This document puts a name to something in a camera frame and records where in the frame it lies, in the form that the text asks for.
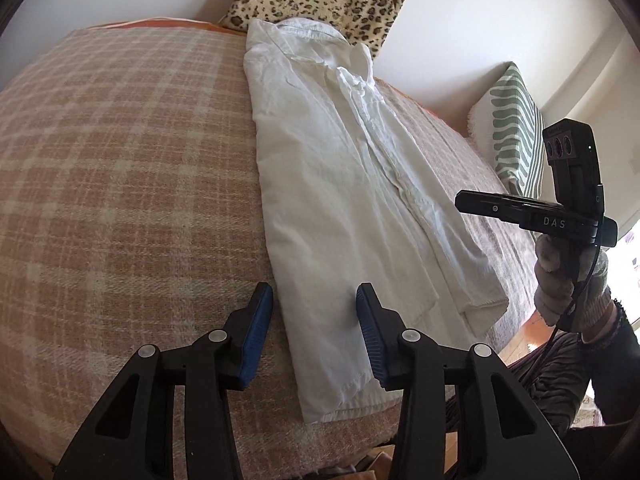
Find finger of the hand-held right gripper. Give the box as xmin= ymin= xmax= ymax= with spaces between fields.
xmin=455 ymin=190 xmax=542 ymax=227

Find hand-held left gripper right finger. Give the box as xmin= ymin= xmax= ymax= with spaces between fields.
xmin=355 ymin=282 xmax=581 ymax=480

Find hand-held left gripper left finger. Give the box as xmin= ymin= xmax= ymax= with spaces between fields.
xmin=52 ymin=282 xmax=275 ymax=480

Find beige plaid blanket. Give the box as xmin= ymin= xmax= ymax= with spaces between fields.
xmin=0 ymin=25 xmax=543 ymax=471

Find person's right hand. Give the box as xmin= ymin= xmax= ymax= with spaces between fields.
xmin=532 ymin=234 xmax=614 ymax=334

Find person's right forearm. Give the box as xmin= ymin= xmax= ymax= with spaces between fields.
xmin=575 ymin=299 xmax=640 ymax=431

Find person's striped dark pants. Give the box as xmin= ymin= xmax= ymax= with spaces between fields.
xmin=445 ymin=332 xmax=640 ymax=480

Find orange bed sheet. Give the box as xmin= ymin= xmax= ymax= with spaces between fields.
xmin=107 ymin=16 xmax=471 ymax=137

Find white shirt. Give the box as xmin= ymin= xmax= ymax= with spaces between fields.
xmin=242 ymin=16 xmax=510 ymax=424

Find green striped white pillow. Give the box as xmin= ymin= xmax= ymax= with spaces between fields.
xmin=467 ymin=61 xmax=549 ymax=202

